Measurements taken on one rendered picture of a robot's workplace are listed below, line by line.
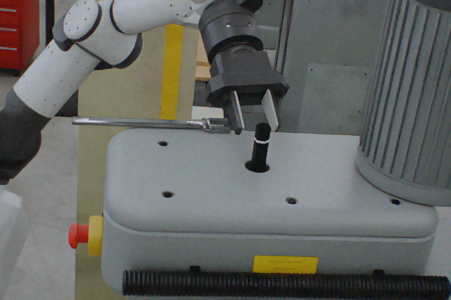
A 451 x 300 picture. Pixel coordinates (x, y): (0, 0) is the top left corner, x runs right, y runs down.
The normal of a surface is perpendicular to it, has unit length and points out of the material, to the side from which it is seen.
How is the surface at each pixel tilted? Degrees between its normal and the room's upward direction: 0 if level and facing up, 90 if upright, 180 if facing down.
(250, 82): 30
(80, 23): 53
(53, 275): 0
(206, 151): 0
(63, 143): 0
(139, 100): 90
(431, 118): 90
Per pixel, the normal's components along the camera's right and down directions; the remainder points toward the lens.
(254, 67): 0.26, -0.52
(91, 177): 0.11, 0.47
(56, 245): 0.11, -0.88
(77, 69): 0.44, 0.57
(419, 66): -0.66, 0.29
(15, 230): 0.91, 0.22
